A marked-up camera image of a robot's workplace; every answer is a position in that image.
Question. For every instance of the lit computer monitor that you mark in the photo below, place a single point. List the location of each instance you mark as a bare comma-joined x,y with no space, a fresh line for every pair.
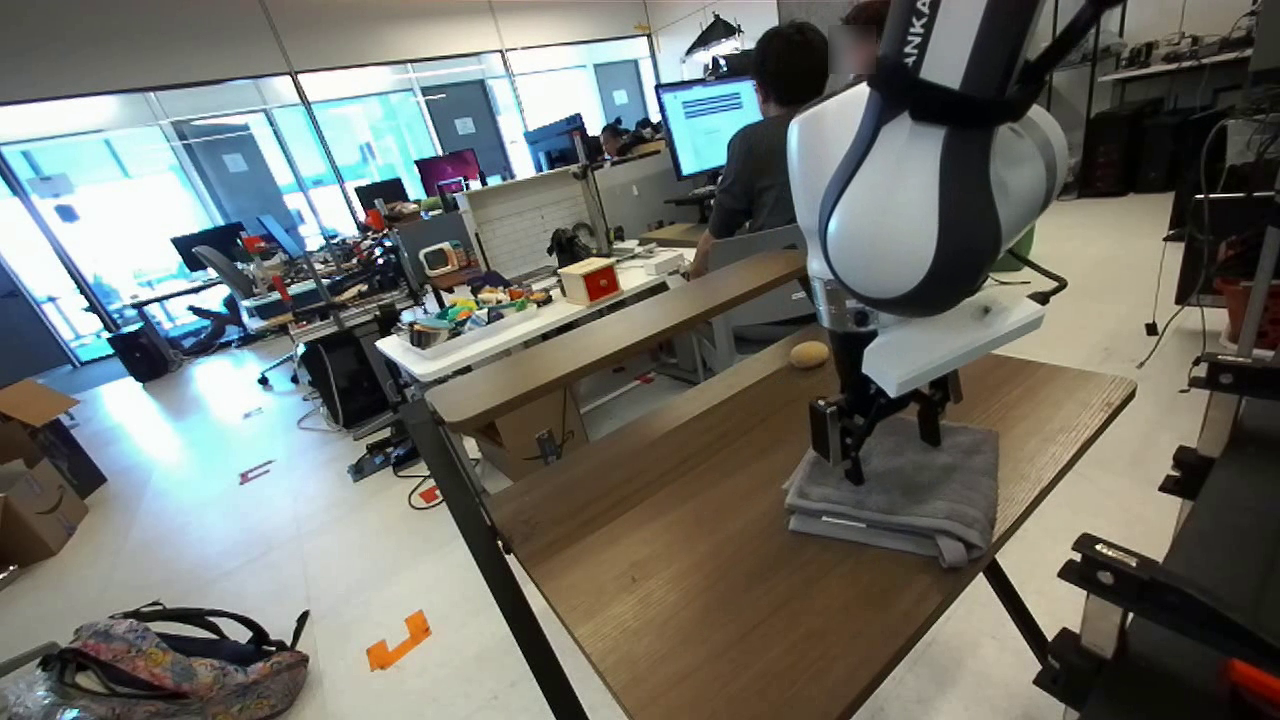
707,123

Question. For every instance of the standing person in dark clothes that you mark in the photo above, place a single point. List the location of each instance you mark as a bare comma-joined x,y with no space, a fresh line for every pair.
866,41

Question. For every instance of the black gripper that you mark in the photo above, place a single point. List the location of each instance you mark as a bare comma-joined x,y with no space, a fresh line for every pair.
855,364

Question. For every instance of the black backpack under desk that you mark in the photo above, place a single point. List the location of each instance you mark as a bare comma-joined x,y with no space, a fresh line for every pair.
348,382

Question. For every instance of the blue screen monitor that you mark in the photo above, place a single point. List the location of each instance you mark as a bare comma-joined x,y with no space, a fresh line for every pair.
553,143

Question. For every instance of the long wooden side table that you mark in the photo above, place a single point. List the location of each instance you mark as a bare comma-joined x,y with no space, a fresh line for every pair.
626,335

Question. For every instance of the metal table leg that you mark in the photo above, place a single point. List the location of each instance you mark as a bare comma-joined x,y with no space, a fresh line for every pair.
1022,615

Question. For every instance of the white partition panel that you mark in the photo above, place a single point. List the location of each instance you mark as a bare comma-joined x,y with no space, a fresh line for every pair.
527,222

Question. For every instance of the colourful patterned backpack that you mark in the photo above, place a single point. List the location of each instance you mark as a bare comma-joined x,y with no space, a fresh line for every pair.
174,672

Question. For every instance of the cardboard box under desk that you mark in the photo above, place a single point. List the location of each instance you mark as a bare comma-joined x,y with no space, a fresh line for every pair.
532,433

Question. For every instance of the black desktop device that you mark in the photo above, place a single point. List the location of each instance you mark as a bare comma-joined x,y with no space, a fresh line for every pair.
573,242

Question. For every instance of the beige egg-shaped plush toy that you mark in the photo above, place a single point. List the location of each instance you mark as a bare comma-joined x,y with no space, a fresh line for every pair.
810,353

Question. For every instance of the magenta screen monitor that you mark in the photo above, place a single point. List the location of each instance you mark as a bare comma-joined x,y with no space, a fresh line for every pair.
451,172

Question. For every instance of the white desk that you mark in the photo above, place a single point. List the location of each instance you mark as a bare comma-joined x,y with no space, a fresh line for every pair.
505,343

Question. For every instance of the black office chair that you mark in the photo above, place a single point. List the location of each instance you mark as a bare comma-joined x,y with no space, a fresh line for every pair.
222,265

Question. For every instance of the seated person in grey shirt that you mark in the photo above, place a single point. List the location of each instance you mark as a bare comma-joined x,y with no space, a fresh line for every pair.
754,172

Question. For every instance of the grey cloth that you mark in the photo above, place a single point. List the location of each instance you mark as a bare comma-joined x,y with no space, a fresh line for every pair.
932,514

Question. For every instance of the colourful toy pile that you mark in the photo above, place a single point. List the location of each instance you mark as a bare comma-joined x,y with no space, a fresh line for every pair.
493,305

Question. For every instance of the black waste bin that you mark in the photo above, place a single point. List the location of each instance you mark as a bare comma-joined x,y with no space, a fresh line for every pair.
138,353

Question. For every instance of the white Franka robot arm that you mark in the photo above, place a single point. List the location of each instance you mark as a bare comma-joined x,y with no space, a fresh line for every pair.
923,201

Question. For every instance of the metal storage shelf rack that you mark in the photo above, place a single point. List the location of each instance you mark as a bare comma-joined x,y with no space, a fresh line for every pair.
1181,66

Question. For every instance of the brown cardboard box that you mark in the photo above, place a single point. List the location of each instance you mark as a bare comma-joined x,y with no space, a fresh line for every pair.
33,522
33,421

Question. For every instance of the small red box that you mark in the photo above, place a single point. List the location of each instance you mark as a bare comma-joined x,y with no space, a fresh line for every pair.
593,281

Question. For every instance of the grey plastic chair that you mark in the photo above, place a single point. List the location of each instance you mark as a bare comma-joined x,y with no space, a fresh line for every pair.
766,263

